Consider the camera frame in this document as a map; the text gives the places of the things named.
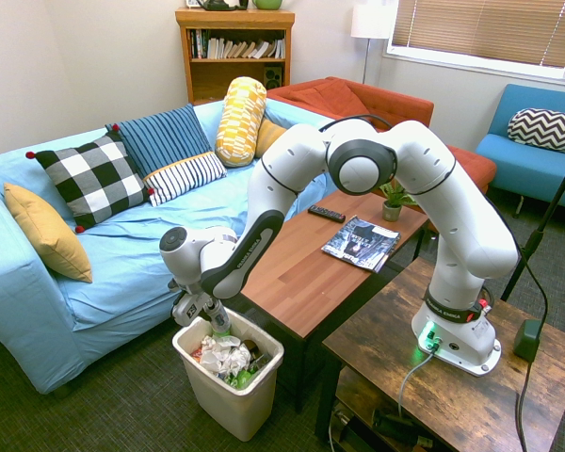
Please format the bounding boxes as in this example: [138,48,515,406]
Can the black hanging cable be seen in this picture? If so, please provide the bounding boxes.
[516,244,550,452]

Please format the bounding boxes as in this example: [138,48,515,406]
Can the dark green stand weight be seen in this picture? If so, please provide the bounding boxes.
[512,319,548,362]

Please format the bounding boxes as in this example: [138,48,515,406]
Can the white blue printed drink can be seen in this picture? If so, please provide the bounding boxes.
[207,301,233,337]

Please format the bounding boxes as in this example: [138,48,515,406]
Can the crumpled white tissue paper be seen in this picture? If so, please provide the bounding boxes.
[199,334,253,376]

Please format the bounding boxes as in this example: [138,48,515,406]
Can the reddish wooden coffee table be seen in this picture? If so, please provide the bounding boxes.
[239,190,430,415]

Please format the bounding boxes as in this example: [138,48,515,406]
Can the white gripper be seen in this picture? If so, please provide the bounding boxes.
[170,282,214,328]

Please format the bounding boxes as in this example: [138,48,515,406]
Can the wooden window blinds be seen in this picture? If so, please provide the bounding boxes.
[390,0,565,70]

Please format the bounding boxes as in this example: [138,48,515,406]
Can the blue armchair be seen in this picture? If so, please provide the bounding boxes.
[475,83,565,214]

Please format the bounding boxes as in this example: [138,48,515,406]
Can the wooden bookshelf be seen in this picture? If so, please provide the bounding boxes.
[174,8,297,107]

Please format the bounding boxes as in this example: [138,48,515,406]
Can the black camera stand pole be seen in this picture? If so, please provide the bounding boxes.
[500,143,565,302]

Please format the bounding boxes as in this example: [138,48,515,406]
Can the orange sofa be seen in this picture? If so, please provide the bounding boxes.
[266,76,498,195]

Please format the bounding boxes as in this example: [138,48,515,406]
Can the black remote control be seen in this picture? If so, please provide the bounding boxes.
[308,204,347,222]

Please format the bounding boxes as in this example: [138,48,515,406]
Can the white floor lamp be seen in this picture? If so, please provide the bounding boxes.
[350,3,390,86]

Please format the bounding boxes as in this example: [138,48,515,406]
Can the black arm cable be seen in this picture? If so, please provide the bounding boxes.
[317,114,396,134]

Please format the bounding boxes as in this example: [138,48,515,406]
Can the white plastic trash bin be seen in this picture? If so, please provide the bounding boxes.
[171,314,285,443]

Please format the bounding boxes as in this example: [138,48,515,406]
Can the small potted plant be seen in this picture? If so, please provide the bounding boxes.
[379,181,418,223]

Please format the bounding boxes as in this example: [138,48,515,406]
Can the black white checkered pillow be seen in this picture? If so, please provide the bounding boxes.
[25,134,156,234]

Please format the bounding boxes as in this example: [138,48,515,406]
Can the black white zigzag pillow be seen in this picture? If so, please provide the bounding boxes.
[507,107,565,155]

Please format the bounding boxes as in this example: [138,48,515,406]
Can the dark photo cover magazine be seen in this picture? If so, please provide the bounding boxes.
[320,215,402,274]

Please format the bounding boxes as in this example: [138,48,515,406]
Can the yellow patterned bolster pillow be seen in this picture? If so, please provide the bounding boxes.
[215,76,268,169]

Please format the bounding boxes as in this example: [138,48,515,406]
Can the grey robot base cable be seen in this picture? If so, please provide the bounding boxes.
[396,351,437,421]

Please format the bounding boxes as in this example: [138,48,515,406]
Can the light blue sofa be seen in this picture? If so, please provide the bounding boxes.
[0,100,340,396]

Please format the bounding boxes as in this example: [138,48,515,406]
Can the black power strip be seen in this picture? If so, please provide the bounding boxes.
[370,407,435,449]

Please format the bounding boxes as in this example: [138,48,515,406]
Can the rustic brown robot table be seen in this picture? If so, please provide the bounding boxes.
[320,257,565,452]

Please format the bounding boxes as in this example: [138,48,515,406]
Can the mustard yellow pillow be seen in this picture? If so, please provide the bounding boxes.
[253,118,288,159]
[3,182,94,284]

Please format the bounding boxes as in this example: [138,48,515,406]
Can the blue striped pillow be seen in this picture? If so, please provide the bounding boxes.
[105,103,228,208]

